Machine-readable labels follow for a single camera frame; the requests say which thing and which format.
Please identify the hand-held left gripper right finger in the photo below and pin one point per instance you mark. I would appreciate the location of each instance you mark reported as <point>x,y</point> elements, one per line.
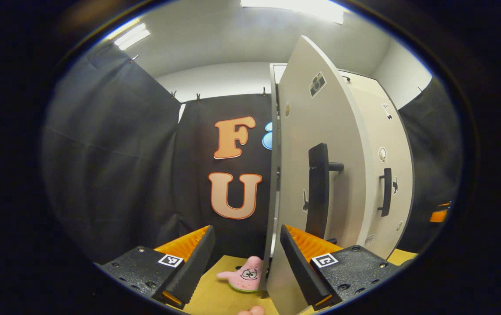
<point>300,267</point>

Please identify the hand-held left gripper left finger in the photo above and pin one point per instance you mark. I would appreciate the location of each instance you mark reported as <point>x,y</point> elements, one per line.
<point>193,267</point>

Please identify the black backdrop cloth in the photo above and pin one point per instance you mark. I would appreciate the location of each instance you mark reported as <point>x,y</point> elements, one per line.
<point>114,175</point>

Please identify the pink starfish plush toy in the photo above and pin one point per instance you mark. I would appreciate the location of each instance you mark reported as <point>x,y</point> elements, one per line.
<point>246,275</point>

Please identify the narrow ceiling light strip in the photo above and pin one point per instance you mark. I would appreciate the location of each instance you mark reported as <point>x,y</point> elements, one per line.
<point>131,37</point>

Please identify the white cabinet door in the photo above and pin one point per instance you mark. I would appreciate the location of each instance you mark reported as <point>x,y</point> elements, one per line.
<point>402,153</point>
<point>294,131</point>

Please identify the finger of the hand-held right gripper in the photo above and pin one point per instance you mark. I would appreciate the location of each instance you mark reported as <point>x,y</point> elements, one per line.
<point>439,214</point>

